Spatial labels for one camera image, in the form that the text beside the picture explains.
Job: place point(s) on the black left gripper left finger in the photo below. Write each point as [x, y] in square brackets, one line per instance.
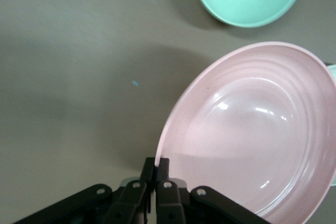
[126, 203]

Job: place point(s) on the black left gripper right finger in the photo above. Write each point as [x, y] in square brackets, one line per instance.
[170, 203]

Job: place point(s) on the pink plate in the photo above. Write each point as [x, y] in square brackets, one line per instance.
[249, 129]

